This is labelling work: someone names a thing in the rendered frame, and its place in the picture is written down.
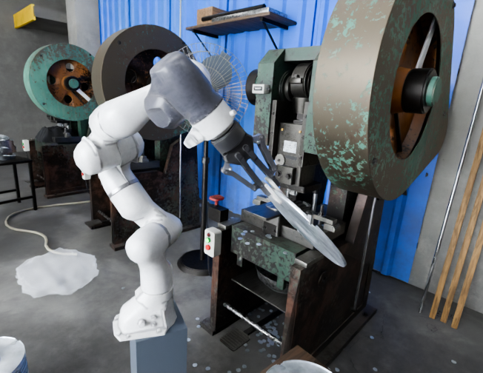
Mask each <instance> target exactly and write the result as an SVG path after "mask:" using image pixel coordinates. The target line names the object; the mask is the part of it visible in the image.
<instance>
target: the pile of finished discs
mask: <svg viewBox="0 0 483 373"><path fill-rule="evenodd" d="M266 373H332V372H331V371H329V370H328V369H326V368H324V367H323V366H320V365H318V364H316V363H312V362H309V361H306V360H286V361H283V363H281V365H279V364H278V365H277V364H276V365H274V366H272V367H271V368H270V369H268V370H267V372H266Z"/></svg>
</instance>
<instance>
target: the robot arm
mask: <svg viewBox="0 0 483 373"><path fill-rule="evenodd" d="M150 76H151V84H149V85H147V86H146V87H142V88H140V89H138V90H135V91H132V92H131V93H127V94H125V95H122V96H119V97H118V98H114V99H112V100H109V101H106V102H105V103H104V104H101V105H99V106H98V107H97V108H96V109H95V110H94V111H93V113H92V114H91V115H90V117H89V125H90V128H91V131H92V132H91V134H90V135H89V137H87V138H86V137H83V138H82V140H81V142H80V143H79V144H78V145H77V146H76V148H75V150H74V153H73V157H74V159H75V162H76V165H77V166H78V167H79V169H80V170H81V171H82V172H84V173H86V174H88V175H95V174H99V178H100V180H101V183H102V185H103V187H104V190H105V192H106V193H107V195H108V196H109V198H110V200H111V201H112V202H113V204H114V206H115V207H116V208H117V210H118V211H119V213H120V214H121V216H122V217H123V218H126V219H128V220H131V221H134V222H135V223H137V224H138V225H139V226H140V227H141V228H140V229H138V230H136V231H135V232H134V234H133V235H132V236H131V237H130V238H129V239H128V240H127V243H126V246H125V249H126V252H127V256H128V257H129V259H131V260H132V261H134V262H135V263H137V264H138V265H139V269H140V278H141V286H140V287H139V288H138V289H137V290H136V291H135V296H134V297H132V298H131V299H129V301H128V302H126V303H125V304H124V305H123V306H122V308H121V310H120V314H118V315H116V317H115V319H114V321H113V332H114V336H115V337H116V338H117V339H118V340H119V341H126V340H135V339H141V338H146V337H156V336H162V335H165V334H166V332H167V330H168V329H169V328H170V327H171V326H172V325H173V324H174V323H175V321H176V318H177V316H176V312H175V309H174V304H173V296H174V293H173V267H172V264H171V263H170V262H169V261H167V259H166V256H165V254H166V251H167V248H168V247H169V246H171V245H172V244H173V243H175V242H176V241H177V239H178V238H179V236H180V234H181V232H182V223H181V221H180V219H179V218H177V217H176V216H175V215H172V214H170V213H168V212H165V211H164V210H163V209H162V208H160V207H159V206H158V205H157V204H156V203H154V202H153V201H152V199H151V198H150V196H149V195H148V194H147V192H146V191H145V189H144V188H143V186H142V185H141V184H140V182H139V180H138V179H137V178H136V176H135V175H134V174H133V172H132V171H131V169H130V163H131V162H134V163H138V161H139V157H140V156H141V154H142V153H143V150H144V141H143V139H142V137H141V136H140V134H139V133H138V131H139V130H140V129H141V128H142V127H143V126H144V125H145V124H146V123H147V122H148V121H149V120H151V121H152V122H153V123H154V124H155V125H156V126H157V127H161V128H164V129H175V128H177V126H179V125H180V124H182V123H183V121H184V120H185V119H186V120H188V121H189V122H190V124H191V125H192V128H191V130H190V132H189V133H188V135H187V137H186V138H185V140H184V145H185V146H186V147H187V148H191V147H194V146H195V145H197V144H200V143H201V142H203V141H209V140H210V142H211V144H212V145H213V146H214V147H215V148H216V149H217V150H218V151H219V152H220V153H221V155H222V157H223V160H224V166H223V167H222V168H221V172H222V173H224V174H225V175H229V176H233V177H234V178H235V179H236V180H238V181H240V182H241V183H243V184H244V185H245V186H246V187H248V188H250V189H251V190H253V191H254V192H255V191H257V189H260V190H261V191H262V192H263V193H264V194H265V195H266V196H268V197H269V196H270V195H271V196H272V197H273V199H274V200H275V201H276V202H278V203H279V204H281V203H282V201H281V200H280V199H279V197H278V196H277V195H276V194H275V192H274V191H273V190H272V189H271V188H270V186H269V185H271V187H272V188H274V189H276V190H277V191H279V192H280V193H281V194H283V195H284V193H283V192H282V191H281V190H280V189H279V186H280V185H281V184H280V183H279V181H278V180H277V179H276V178H275V175H274V173H275V171H277V166H276V164H275V162H274V160H273V158H272V156H271V154H270V152H269V150H268V148H267V146H266V144H265V139H264V135H262V134H259V133H257V134H256V135H253V136H252V135H249V134H247V133H246V132H245V130H244V129H243V128H242V126H241V125H240V124H239V123H238V121H237V120H234V118H235V116H236V111H235V110H231V109H230V107H229V106H228V105H227V103H226V102H225V101H224V99H223V98H222V96H221V95H219V94H218V93H217V92H216V91H215V90H214V89H213V87H212V84H211V78H210V73H209V72H208V70H207V69H206V68H205V66H204V65H203V64H202V63H199V62H197V61H195V60H192V59H189V58H188V57H187V56H186V55H185V54H184V53H182V52H180V51H175V52H172V53H169V54H167V55H166V56H165V57H164V58H162V59H161V60H160V61H158V62H157V63H156V64H154V66H153V67H152V68H151V70H150ZM253 141H254V142H255V144H257V146H258V148H259V150H260V152H261V154H262V156H263V158H264V160H265V162H266V164H267V166H268V168H269V169H268V168H267V167H266V166H265V165H264V164H263V163H262V161H261V160H260V159H259V158H258V156H257V155H256V154H255V153H254V145H253ZM248 159H251V161H252V162H253V163H254V164H255V165H256V166H257V167H258V168H259V169H260V170H261V171H262V172H263V173H264V174H265V175H266V176H267V177H265V178H264V179H265V180H266V182H268V183H269V185H268V184H267V183H265V182H263V181H261V180H260V179H259V177H258V176H257V175H256V173H255V172H254V171H253V170H252V169H251V168H250V165H249V164H248V163H247V161H248ZM230 164H235V165H240V166H241V167H242V168H243V169H244V171H245V172H246V173H247V174H248V175H249V176H250V178H251V179H252V180H253V182H254V184H251V183H250V182H249V181H247V180H246V179H244V178H243V177H241V176H240V175H239V174H237V173H236V172H234V171H233V168H232V167H231V166H230ZM284 196H285V195H284ZM285 197H286V196H285Z"/></svg>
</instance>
